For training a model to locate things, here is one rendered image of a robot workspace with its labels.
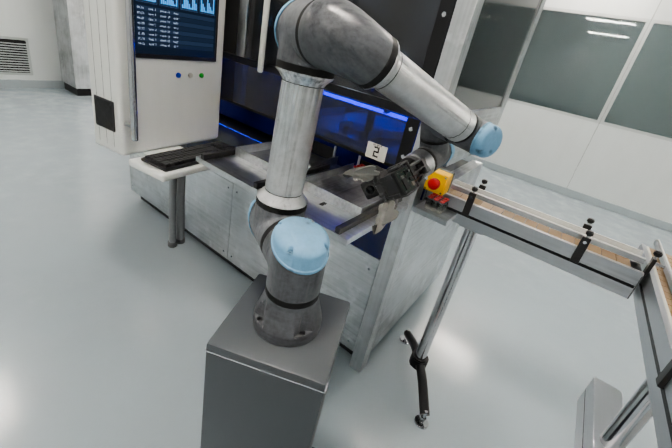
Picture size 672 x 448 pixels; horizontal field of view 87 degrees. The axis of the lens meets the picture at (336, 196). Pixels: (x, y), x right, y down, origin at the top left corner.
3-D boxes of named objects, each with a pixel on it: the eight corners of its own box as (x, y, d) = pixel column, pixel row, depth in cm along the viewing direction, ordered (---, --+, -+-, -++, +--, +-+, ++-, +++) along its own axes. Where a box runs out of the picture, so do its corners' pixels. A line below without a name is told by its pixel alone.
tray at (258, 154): (293, 145, 166) (294, 138, 165) (336, 164, 154) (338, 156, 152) (234, 155, 140) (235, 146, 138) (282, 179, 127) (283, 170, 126)
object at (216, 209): (238, 175, 340) (246, 81, 305) (436, 282, 242) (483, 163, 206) (130, 199, 262) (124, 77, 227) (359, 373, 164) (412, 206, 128)
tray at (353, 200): (351, 170, 150) (353, 162, 148) (405, 194, 137) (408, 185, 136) (298, 187, 123) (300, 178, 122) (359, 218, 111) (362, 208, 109)
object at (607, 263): (419, 208, 137) (431, 170, 131) (433, 199, 149) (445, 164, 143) (628, 301, 104) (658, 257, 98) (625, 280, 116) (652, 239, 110)
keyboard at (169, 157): (218, 144, 169) (218, 139, 168) (240, 153, 164) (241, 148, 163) (140, 160, 136) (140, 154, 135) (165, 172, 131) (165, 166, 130)
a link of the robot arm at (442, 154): (432, 129, 98) (430, 157, 102) (410, 142, 91) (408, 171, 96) (459, 135, 93) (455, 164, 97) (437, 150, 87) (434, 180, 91)
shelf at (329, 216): (285, 145, 169) (285, 141, 168) (416, 203, 136) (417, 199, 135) (195, 160, 132) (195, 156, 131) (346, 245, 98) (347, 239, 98)
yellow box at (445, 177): (430, 184, 129) (436, 166, 126) (449, 191, 126) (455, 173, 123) (422, 188, 123) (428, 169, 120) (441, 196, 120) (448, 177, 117)
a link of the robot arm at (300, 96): (257, 269, 76) (304, -15, 55) (241, 232, 88) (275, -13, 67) (308, 263, 82) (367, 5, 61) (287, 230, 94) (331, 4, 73)
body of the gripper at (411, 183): (391, 168, 77) (421, 149, 84) (366, 178, 84) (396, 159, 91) (406, 198, 78) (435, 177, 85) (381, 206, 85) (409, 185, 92)
